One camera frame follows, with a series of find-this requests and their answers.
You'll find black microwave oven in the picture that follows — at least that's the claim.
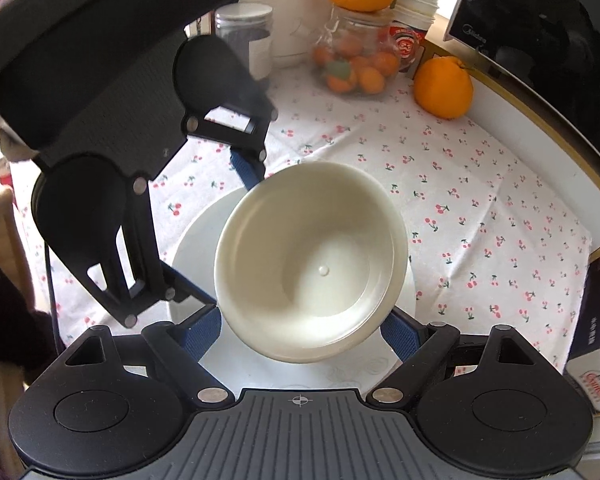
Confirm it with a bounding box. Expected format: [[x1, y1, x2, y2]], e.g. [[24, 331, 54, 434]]
[[447, 0, 600, 181]]

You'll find white plate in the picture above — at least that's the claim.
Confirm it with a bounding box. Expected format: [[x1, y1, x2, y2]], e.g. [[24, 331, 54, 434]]
[[172, 187, 421, 393]]

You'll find white air fryer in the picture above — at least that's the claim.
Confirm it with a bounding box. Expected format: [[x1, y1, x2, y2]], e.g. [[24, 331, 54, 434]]
[[240, 0, 341, 68]]

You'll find cherry print tablecloth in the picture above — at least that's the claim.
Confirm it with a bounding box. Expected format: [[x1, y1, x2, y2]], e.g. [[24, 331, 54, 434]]
[[45, 52, 593, 376]]

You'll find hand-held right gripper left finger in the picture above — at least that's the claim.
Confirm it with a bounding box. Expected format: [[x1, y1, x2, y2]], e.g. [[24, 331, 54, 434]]
[[62, 307, 233, 407]]

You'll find glass jar of small oranges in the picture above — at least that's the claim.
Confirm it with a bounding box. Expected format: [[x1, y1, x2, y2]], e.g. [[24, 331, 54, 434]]
[[312, 4, 401, 98]]

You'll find stack of red-print paper cups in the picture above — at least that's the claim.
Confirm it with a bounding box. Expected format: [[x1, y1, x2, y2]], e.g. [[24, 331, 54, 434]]
[[387, 0, 442, 75]]

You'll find navy and white carton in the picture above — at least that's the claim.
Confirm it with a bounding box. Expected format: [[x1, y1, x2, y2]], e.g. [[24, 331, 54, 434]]
[[562, 255, 600, 413]]

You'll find wooden-edged white shelf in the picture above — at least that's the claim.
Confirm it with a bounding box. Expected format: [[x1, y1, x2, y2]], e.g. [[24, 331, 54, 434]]
[[420, 40, 600, 261]]

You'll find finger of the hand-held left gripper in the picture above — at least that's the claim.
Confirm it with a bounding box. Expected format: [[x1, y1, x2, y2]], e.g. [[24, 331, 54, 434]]
[[181, 102, 279, 188], [77, 177, 218, 330]]

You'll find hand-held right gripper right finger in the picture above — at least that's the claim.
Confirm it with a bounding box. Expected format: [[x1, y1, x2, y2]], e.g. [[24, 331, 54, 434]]
[[367, 310, 537, 406]]

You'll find plastic jar with dark contents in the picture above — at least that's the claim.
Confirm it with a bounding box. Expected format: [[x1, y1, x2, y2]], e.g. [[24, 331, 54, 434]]
[[214, 4, 275, 83]]

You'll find dark maroon clothing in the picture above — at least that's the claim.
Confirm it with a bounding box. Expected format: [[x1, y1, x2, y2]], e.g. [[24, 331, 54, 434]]
[[0, 247, 58, 376]]

